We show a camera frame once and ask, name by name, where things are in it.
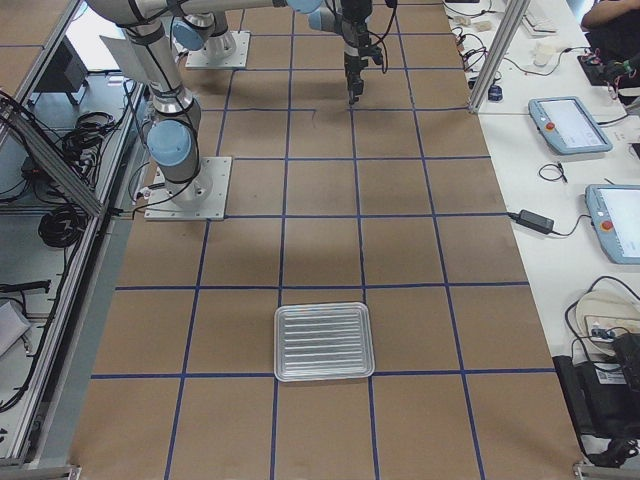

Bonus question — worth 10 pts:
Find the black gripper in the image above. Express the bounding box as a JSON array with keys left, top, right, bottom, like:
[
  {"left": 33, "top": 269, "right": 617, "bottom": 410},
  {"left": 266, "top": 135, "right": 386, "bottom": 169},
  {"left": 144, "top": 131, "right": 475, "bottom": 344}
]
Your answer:
[{"left": 341, "top": 0, "right": 383, "bottom": 104}]

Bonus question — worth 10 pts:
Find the silver metal tray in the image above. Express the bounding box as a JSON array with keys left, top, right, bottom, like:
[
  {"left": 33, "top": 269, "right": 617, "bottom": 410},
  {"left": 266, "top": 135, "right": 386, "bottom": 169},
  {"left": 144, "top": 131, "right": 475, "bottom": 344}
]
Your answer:
[{"left": 274, "top": 302, "right": 375, "bottom": 382}]

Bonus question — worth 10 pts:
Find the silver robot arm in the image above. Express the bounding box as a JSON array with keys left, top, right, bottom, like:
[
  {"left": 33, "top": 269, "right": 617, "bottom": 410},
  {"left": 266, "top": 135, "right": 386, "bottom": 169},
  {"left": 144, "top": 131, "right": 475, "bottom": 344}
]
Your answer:
[
  {"left": 89, "top": 1, "right": 271, "bottom": 220},
  {"left": 287, "top": 0, "right": 384, "bottom": 105}
]

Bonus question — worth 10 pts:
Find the black power adapter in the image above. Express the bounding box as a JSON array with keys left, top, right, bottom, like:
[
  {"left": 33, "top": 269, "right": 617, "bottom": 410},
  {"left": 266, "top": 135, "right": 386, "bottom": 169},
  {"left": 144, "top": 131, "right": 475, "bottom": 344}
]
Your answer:
[{"left": 507, "top": 209, "right": 554, "bottom": 235}]

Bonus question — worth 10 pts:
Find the blue teach pendant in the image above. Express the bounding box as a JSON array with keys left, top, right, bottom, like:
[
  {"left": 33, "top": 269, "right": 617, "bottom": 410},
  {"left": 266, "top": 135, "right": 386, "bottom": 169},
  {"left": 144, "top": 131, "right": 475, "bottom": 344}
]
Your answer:
[
  {"left": 528, "top": 96, "right": 613, "bottom": 155},
  {"left": 585, "top": 184, "right": 639, "bottom": 265}
]

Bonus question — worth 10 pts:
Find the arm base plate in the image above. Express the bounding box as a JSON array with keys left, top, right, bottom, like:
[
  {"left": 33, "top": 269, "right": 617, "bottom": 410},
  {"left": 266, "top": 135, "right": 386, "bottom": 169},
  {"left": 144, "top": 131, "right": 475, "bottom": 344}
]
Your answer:
[
  {"left": 185, "top": 31, "right": 251, "bottom": 70},
  {"left": 144, "top": 157, "right": 232, "bottom": 221}
]

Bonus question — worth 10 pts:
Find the aluminium frame post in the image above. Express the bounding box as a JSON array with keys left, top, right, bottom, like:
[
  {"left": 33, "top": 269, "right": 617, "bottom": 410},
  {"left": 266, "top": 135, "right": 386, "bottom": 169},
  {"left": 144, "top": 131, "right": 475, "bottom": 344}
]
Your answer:
[{"left": 468, "top": 0, "right": 530, "bottom": 114}]

